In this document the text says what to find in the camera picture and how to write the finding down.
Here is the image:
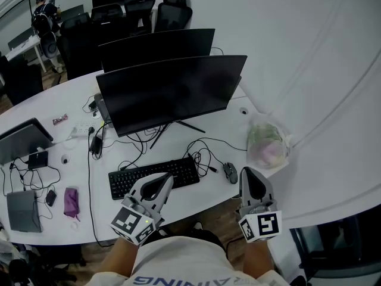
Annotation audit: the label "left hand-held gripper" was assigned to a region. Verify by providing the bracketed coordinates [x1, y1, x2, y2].
[110, 172, 174, 247]

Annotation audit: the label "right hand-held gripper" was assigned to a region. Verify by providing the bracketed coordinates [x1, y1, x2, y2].
[236, 166, 282, 244]

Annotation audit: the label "black grey computer mouse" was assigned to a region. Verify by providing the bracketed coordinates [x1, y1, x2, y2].
[223, 161, 239, 185]

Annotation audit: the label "person's right forearm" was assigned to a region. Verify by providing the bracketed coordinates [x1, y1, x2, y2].
[242, 240, 274, 279]

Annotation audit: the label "person's left forearm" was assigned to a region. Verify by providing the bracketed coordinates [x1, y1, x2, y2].
[95, 237, 140, 279]

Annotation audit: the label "black keyboard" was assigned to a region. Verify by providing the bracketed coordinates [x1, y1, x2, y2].
[108, 156, 201, 201]

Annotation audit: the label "clear plastic bag with contents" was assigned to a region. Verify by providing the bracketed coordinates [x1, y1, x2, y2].
[246, 114, 291, 169]

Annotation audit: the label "person's black shorts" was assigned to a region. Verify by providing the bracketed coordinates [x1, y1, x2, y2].
[142, 228, 227, 253]

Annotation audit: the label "black power adapter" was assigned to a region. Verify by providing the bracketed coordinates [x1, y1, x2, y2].
[90, 135, 102, 155]

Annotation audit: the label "person's white printed shirt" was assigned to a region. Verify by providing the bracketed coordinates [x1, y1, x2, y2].
[86, 244, 291, 286]

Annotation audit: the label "purple cloth pouch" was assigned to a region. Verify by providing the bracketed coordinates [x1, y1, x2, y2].
[64, 187, 80, 222]

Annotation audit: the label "white power strip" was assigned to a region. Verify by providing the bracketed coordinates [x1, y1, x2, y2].
[71, 120, 98, 137]

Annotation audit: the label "dark framed glass window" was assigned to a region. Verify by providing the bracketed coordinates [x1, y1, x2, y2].
[290, 210, 381, 286]

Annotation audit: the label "black curved monitor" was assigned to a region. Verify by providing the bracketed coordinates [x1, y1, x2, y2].
[98, 27, 216, 73]
[95, 54, 248, 150]

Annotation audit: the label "black docking box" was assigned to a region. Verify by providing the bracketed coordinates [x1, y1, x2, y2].
[28, 150, 49, 170]

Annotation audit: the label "silver laptop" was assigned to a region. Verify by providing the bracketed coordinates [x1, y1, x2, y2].
[6, 189, 43, 234]

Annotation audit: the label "black left side monitor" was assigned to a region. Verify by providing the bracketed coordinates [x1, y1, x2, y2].
[0, 117, 54, 166]

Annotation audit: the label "black office chair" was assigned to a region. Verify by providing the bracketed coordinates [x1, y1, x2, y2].
[90, 3, 125, 25]
[0, 55, 45, 106]
[58, 12, 104, 80]
[154, 0, 193, 33]
[124, 0, 156, 37]

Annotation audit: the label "black keyboard cable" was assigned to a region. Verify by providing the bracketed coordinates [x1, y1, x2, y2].
[118, 132, 148, 171]

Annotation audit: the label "long black power cable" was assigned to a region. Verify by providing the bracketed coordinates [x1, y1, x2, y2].
[86, 126, 118, 248]

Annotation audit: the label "black USB cable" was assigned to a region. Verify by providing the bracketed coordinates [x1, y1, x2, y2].
[184, 138, 248, 178]

